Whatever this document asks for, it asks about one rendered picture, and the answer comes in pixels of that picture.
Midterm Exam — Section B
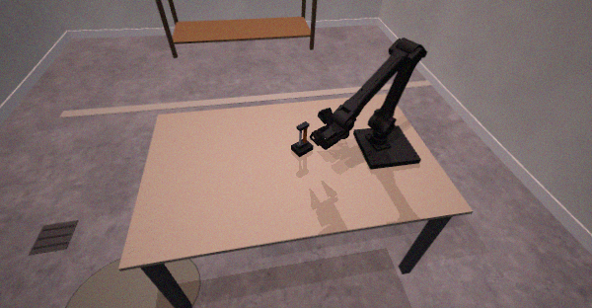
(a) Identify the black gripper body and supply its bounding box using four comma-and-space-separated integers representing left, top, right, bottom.
313, 126, 323, 142

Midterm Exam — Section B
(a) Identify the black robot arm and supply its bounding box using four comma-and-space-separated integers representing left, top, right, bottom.
318, 38, 427, 151

